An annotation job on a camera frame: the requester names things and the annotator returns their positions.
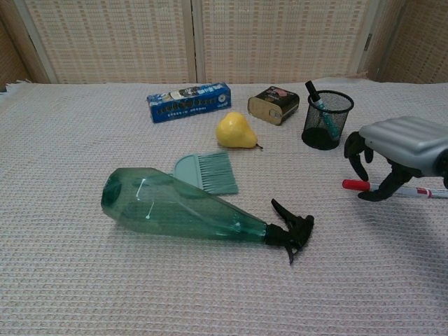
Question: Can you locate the black and gold tin can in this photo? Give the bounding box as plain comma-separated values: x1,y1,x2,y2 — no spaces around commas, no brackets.
247,85,300,126

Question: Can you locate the red capped marker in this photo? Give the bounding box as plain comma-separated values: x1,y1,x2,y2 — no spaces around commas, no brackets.
342,178,448,200

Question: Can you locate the brown woven screen panel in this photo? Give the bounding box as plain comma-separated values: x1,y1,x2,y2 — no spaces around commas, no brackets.
0,0,50,88
360,0,448,84

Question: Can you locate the teal hand brush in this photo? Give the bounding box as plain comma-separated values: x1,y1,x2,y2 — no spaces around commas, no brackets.
167,150,239,195

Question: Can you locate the light woven screen panel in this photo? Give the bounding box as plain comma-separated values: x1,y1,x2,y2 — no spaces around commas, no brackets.
191,0,377,85
13,0,197,85

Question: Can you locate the blue cardboard box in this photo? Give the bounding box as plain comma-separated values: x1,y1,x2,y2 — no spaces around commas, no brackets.
146,82,233,124

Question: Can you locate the green marker black cap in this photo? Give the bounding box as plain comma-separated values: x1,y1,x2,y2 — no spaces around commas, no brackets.
304,80,340,141

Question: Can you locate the yellow pear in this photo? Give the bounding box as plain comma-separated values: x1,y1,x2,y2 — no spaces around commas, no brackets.
215,111,264,151

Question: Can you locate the white waffle tablecloth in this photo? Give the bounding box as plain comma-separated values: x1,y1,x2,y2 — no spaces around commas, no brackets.
0,76,448,336

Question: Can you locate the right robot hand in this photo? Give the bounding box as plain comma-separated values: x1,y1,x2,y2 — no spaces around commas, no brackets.
344,115,448,203

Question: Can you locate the green spray bottle black trigger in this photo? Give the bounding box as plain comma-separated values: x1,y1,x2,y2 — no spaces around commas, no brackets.
100,167,315,265

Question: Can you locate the black mesh pen holder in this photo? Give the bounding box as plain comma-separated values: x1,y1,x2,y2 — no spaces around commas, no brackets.
301,90,355,151

